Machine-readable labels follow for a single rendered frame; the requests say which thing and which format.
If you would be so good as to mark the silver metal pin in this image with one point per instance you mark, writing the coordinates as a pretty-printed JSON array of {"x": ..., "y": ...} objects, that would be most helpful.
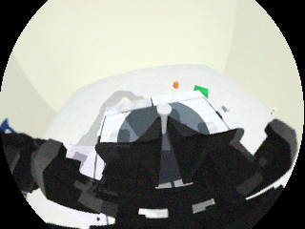
[{"x": 164, "y": 110}]

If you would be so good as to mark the dark grey round disc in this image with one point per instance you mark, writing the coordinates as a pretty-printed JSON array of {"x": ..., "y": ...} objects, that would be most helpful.
[{"x": 137, "y": 122}]

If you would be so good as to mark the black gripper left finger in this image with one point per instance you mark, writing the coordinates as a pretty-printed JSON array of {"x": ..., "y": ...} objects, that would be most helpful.
[{"x": 145, "y": 150}]

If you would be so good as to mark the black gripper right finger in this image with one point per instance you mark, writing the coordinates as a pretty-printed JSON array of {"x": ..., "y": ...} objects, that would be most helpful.
[{"x": 191, "y": 147}]

